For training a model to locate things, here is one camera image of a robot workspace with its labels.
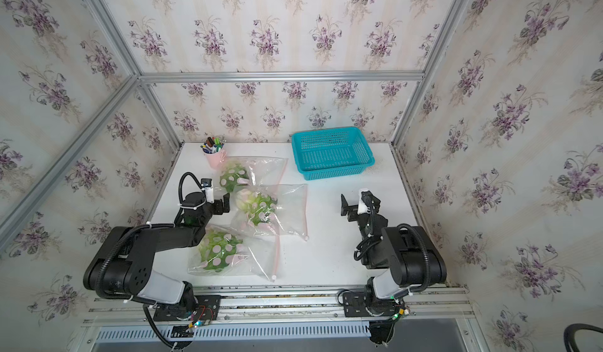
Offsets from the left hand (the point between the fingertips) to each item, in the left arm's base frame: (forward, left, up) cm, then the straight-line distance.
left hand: (216, 194), depth 93 cm
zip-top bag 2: (-7, -30, -4) cm, 31 cm away
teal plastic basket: (+30, -51, -6) cm, 59 cm away
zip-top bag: (+14, -18, -3) cm, 23 cm away
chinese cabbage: (+6, -7, +5) cm, 10 cm away
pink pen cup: (+18, +4, 0) cm, 19 cm away
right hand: (-4, -57, +6) cm, 57 cm away
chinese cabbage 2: (-7, -18, +3) cm, 19 cm away
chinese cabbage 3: (-23, -6, +3) cm, 24 cm away
